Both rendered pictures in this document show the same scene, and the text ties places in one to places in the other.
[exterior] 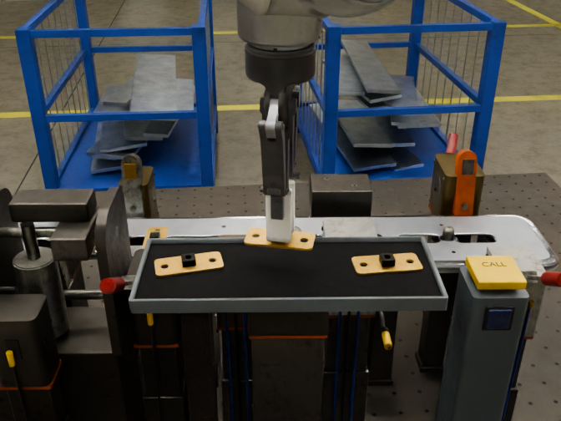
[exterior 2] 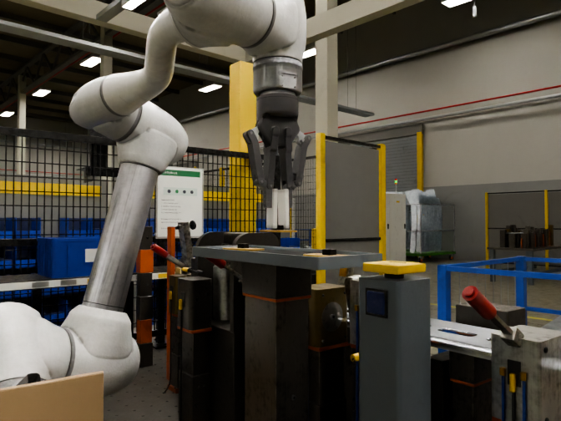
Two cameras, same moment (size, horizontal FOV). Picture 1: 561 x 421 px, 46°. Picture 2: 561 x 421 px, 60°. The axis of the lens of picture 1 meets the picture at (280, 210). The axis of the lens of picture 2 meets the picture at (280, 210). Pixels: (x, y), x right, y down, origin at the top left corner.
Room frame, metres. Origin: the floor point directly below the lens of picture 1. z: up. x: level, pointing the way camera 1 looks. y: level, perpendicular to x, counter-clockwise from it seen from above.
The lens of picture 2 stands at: (0.16, -0.70, 1.21)
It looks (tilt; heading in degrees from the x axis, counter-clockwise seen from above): 1 degrees up; 53
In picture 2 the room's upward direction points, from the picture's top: straight up
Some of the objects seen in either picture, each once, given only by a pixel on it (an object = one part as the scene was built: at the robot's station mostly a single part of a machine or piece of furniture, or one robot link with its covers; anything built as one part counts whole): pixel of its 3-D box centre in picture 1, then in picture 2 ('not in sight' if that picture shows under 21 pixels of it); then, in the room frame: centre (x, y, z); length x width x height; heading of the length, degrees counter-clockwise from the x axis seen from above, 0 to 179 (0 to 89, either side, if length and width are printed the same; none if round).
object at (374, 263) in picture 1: (386, 261); (329, 252); (0.69, -0.13, 1.17); 0.08 x 0.04 x 0.01; 97
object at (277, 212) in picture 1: (275, 202); (263, 193); (0.66, 0.00, 1.27); 0.03 x 0.01 x 0.05; 170
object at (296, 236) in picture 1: (280, 235); (277, 228); (0.69, 0.00, 1.20); 0.08 x 0.04 x 0.01; 80
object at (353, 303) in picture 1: (287, 271); (275, 255); (0.68, -0.01, 1.16); 0.37 x 0.14 x 0.02; 91
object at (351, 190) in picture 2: not in sight; (353, 245); (3.49, 2.53, 1.00); 1.04 x 0.14 x 2.00; 5
